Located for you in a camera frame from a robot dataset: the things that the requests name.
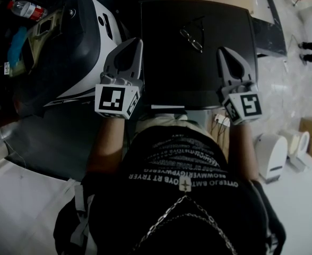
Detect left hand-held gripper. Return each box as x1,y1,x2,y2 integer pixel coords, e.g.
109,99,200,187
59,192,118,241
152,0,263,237
94,37,146,121

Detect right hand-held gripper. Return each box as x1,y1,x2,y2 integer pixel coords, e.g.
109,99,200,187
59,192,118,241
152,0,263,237
215,47,263,125

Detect person's left forearm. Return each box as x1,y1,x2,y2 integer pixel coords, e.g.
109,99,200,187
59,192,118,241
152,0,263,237
85,115,128,175

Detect person's right forearm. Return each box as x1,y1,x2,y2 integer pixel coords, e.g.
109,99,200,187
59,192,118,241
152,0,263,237
226,121,260,182

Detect white and black machine housing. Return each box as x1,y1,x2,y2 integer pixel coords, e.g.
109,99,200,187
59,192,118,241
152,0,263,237
14,0,125,109

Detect black marble slab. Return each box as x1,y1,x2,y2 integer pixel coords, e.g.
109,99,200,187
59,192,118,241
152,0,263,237
251,16,288,57

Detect thin-framed eyeglasses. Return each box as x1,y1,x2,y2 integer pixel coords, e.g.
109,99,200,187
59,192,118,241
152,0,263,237
179,15,206,54

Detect white power strip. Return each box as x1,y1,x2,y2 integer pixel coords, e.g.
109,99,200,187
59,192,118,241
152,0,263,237
213,114,231,128

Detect beige trousers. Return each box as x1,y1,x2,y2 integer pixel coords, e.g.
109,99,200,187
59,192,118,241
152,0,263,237
134,112,209,137

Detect white dome-topped dispenser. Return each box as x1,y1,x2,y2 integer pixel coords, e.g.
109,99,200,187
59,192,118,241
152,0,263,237
253,132,289,184

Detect white paper roll holder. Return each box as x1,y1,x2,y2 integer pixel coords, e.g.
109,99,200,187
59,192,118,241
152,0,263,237
280,129,312,170

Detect clear plastic bottle red label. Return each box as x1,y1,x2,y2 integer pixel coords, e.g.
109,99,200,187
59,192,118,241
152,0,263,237
6,0,48,22

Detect blue cloth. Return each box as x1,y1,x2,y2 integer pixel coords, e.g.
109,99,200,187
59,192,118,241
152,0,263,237
6,26,29,65

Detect black printed t-shirt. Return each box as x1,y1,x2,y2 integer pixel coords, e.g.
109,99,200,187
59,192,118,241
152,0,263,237
53,125,287,255

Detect beige plastic frame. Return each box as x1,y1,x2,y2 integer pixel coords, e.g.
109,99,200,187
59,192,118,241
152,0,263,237
20,8,64,75

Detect silver chain necklace with pendant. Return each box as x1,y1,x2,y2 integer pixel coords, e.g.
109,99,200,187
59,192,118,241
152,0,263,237
128,176,239,255

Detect grey shoulder strap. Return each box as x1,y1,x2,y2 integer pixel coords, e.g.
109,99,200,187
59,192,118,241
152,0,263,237
70,184,95,255

